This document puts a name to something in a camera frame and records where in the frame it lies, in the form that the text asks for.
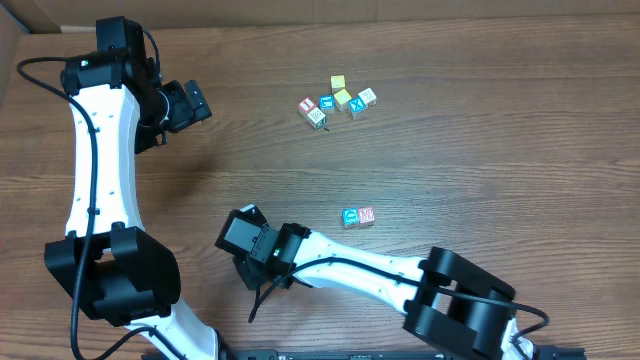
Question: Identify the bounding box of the blue L wooden block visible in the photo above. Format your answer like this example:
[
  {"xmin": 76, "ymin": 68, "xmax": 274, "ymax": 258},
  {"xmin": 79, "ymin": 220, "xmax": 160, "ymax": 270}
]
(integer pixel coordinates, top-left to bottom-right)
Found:
[{"xmin": 318, "ymin": 95, "xmax": 336, "ymax": 114}]

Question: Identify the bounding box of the blue X wooden block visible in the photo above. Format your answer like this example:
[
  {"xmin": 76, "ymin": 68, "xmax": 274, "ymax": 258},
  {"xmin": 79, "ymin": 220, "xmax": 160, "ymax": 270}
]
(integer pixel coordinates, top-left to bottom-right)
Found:
[{"xmin": 348, "ymin": 97, "xmax": 367, "ymax": 119}]

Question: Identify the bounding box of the blue D wooden block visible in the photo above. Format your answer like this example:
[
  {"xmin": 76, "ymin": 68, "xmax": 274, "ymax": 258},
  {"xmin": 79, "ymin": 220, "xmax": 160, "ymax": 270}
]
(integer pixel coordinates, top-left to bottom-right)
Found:
[{"xmin": 342, "ymin": 208, "xmax": 360, "ymax": 228}]

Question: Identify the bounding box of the cardboard back panel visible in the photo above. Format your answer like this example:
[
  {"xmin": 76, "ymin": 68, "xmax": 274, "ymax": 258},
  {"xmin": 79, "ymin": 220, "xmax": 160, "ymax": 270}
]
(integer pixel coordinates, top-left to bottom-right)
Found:
[{"xmin": 1, "ymin": 0, "xmax": 639, "ymax": 33}]

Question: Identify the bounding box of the yellow C wooden block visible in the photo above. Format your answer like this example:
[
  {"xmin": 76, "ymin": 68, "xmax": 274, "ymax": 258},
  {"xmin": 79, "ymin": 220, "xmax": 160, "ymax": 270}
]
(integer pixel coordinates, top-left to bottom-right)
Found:
[{"xmin": 333, "ymin": 89, "xmax": 352, "ymax": 112}]

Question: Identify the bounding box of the plain K wooden block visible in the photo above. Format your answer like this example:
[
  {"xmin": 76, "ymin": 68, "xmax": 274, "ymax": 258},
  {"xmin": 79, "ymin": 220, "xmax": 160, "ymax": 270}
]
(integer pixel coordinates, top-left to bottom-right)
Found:
[{"xmin": 358, "ymin": 88, "xmax": 378, "ymax": 108}]

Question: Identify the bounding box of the red M wooden block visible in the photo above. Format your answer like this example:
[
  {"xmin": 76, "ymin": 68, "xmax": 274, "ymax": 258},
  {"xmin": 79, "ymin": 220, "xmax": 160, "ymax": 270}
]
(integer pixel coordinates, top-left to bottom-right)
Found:
[{"xmin": 358, "ymin": 206, "xmax": 375, "ymax": 226}]

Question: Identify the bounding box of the yellow G wooden block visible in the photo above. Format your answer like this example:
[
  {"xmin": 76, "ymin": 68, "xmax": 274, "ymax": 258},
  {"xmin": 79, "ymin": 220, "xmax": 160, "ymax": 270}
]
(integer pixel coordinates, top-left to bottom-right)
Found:
[{"xmin": 330, "ymin": 75, "xmax": 346, "ymax": 93}]

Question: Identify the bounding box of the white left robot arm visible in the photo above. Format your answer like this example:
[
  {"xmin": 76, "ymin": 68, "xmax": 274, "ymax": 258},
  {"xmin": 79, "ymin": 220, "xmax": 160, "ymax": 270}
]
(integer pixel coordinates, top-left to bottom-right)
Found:
[{"xmin": 44, "ymin": 48, "xmax": 220, "ymax": 359}]

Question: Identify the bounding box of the plain W wooden block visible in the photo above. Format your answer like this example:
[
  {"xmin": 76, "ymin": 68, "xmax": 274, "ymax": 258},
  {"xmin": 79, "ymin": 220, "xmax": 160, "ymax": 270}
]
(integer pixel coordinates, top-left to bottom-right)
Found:
[{"xmin": 306, "ymin": 107, "xmax": 327, "ymax": 129}]

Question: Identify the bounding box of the red I wooden block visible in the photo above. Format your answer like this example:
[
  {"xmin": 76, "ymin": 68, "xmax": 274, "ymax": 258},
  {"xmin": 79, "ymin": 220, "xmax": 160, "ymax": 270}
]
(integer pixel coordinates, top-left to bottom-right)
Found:
[{"xmin": 297, "ymin": 97, "xmax": 317, "ymax": 116}]

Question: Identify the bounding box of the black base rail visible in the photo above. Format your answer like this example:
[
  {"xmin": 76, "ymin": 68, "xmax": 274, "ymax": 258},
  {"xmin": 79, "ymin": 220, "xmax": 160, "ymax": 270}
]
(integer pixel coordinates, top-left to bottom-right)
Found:
[{"xmin": 220, "ymin": 346, "xmax": 587, "ymax": 360}]

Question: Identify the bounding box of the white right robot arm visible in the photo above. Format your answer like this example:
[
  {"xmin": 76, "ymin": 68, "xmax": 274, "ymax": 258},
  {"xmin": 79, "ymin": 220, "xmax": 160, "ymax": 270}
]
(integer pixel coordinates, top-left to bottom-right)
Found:
[{"xmin": 224, "ymin": 224, "xmax": 535, "ymax": 359}]

